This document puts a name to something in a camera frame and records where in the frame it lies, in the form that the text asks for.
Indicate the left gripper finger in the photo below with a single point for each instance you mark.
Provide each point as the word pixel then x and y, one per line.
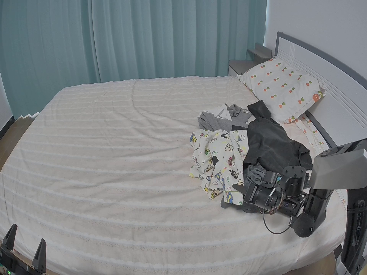
pixel 10 238
pixel 39 255

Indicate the white printed pyjama top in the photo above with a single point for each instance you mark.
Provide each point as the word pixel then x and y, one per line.
pixel 215 156

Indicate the black garment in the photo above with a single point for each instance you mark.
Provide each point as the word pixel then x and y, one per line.
pixel 272 142

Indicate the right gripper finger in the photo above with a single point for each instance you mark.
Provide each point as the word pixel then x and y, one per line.
pixel 233 205
pixel 240 189

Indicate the white printed pillow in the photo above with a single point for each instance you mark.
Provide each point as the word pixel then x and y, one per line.
pixel 282 87

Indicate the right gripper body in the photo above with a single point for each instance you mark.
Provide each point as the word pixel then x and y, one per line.
pixel 262 199

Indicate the blue-green curtain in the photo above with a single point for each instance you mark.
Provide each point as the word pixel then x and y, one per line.
pixel 177 27
pixel 43 44

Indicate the grey white bedside table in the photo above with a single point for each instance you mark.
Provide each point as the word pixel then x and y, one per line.
pixel 238 66

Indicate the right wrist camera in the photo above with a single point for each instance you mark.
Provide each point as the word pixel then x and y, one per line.
pixel 271 178

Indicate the bed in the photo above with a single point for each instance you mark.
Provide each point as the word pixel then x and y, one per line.
pixel 114 159

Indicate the grey garment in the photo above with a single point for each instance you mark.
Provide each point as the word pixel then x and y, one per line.
pixel 220 122

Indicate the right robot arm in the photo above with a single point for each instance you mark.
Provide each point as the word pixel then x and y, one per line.
pixel 318 199

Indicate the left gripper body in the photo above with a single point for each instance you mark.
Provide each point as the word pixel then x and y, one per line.
pixel 14 263

